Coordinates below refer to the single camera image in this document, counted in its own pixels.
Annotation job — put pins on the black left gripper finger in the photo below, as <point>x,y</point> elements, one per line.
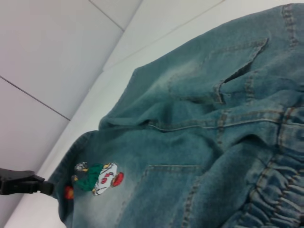
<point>21,187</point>
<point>16,174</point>

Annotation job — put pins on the blue denim shorts with print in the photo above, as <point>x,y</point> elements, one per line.
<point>190,142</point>

